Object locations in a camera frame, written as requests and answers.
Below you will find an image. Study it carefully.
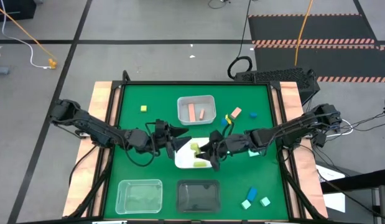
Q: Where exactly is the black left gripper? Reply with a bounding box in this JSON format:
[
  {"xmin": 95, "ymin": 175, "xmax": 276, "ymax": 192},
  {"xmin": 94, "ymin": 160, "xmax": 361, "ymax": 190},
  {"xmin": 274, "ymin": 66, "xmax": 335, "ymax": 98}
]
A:
[{"xmin": 150, "ymin": 118, "xmax": 192, "ymax": 156}]

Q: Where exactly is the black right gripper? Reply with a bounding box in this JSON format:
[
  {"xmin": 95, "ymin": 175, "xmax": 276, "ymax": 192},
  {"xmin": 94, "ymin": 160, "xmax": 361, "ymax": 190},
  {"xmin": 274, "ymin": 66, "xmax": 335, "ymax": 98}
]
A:
[{"xmin": 198, "ymin": 129, "xmax": 235, "ymax": 172}]

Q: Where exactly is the pink block tall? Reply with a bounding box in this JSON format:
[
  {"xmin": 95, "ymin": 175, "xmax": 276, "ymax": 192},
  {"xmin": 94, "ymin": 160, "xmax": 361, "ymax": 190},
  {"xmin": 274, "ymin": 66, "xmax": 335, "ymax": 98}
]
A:
[{"xmin": 188, "ymin": 103, "xmax": 197, "ymax": 123}]

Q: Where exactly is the blue rectangular block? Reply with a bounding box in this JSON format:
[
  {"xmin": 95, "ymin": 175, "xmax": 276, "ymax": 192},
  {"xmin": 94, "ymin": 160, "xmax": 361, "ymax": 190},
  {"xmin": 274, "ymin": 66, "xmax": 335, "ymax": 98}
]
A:
[{"xmin": 246, "ymin": 187, "xmax": 258, "ymax": 203}]

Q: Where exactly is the white plastic tray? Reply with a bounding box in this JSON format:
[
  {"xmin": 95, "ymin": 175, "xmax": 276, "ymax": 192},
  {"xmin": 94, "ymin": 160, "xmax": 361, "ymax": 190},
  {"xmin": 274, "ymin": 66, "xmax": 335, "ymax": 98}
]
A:
[{"xmin": 174, "ymin": 137, "xmax": 218, "ymax": 170}]

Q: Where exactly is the green table mat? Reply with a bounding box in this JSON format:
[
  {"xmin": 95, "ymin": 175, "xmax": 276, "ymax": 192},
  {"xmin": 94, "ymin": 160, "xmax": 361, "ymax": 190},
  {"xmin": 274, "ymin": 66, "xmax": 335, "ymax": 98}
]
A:
[{"xmin": 103, "ymin": 83, "xmax": 289, "ymax": 220}]

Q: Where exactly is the dark tinted plastic bin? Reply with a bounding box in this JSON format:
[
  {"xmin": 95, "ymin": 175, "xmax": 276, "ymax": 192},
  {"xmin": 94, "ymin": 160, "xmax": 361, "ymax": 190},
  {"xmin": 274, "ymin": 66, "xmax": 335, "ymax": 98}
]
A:
[{"xmin": 175, "ymin": 179, "xmax": 221, "ymax": 213}]

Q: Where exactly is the grey translucent plastic bin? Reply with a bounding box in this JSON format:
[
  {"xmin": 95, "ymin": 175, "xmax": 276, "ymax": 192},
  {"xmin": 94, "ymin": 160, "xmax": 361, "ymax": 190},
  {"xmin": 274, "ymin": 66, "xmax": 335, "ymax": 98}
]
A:
[{"xmin": 177, "ymin": 95, "xmax": 218, "ymax": 126}]

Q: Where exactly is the clear plastic bin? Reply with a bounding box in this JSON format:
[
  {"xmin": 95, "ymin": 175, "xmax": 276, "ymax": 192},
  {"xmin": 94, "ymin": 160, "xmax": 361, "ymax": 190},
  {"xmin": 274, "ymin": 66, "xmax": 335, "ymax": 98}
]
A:
[{"xmin": 114, "ymin": 179, "xmax": 164, "ymax": 215}]

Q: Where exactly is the black power adapter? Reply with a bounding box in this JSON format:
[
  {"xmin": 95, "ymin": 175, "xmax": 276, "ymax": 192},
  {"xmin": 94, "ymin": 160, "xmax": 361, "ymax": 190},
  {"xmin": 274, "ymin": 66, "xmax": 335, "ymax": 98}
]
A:
[{"xmin": 315, "ymin": 132, "xmax": 328, "ymax": 149}]

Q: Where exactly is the black perforated computer tower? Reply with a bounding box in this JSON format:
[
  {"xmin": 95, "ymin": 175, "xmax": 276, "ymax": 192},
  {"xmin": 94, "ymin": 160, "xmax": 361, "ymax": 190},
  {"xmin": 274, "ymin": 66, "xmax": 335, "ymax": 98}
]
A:
[{"xmin": 234, "ymin": 67, "xmax": 321, "ymax": 105}]

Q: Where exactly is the white box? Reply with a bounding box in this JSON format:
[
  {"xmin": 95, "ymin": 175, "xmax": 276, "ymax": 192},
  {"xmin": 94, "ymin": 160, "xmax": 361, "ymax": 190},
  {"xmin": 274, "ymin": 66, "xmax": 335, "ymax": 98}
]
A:
[{"xmin": 315, "ymin": 164, "xmax": 347, "ymax": 214}]

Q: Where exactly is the black hazard-striped floor mat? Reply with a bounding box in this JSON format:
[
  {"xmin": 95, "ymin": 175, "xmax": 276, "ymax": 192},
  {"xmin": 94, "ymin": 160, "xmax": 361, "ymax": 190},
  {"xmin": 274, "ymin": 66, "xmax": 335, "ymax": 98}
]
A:
[
  {"xmin": 253, "ymin": 45, "xmax": 385, "ymax": 83},
  {"xmin": 247, "ymin": 13, "xmax": 379, "ymax": 45}
]

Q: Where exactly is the black box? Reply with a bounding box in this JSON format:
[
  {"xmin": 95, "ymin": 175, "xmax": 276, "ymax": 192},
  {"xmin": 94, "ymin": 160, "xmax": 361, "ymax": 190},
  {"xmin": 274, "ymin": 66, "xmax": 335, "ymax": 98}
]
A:
[{"xmin": 0, "ymin": 0, "xmax": 37, "ymax": 23}]

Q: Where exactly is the black metal table frame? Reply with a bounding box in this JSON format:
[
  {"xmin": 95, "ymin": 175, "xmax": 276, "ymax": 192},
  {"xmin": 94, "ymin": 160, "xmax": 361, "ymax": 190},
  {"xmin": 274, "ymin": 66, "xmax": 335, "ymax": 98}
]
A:
[{"xmin": 63, "ymin": 70, "xmax": 328, "ymax": 224}]

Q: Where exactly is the black hanging cable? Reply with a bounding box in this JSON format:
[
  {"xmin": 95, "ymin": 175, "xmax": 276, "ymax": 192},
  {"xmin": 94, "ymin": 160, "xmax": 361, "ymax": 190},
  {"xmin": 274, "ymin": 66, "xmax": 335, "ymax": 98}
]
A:
[{"xmin": 226, "ymin": 0, "xmax": 254, "ymax": 80}]

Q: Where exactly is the black floor cable loop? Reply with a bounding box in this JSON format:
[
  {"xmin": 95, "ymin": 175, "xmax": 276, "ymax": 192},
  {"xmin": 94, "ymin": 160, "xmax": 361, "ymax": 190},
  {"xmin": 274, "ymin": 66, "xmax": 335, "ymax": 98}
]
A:
[{"xmin": 207, "ymin": 0, "xmax": 232, "ymax": 10}]

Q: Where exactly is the yellow hanging cable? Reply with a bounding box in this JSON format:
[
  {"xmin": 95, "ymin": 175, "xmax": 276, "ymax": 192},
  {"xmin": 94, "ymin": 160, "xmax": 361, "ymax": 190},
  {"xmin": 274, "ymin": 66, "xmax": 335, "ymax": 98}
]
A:
[{"xmin": 294, "ymin": 0, "xmax": 315, "ymax": 67}]

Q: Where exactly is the orange floor cable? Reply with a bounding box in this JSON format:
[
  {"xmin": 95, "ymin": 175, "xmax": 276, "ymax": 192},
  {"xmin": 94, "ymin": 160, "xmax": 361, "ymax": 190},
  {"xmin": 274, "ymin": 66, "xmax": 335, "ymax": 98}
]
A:
[{"xmin": 0, "ymin": 2, "xmax": 58, "ymax": 62}]

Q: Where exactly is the white floor cable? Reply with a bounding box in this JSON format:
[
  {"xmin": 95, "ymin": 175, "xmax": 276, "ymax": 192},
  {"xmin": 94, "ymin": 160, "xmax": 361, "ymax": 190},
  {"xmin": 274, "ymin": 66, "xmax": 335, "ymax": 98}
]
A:
[{"xmin": 0, "ymin": 0, "xmax": 52, "ymax": 70}]

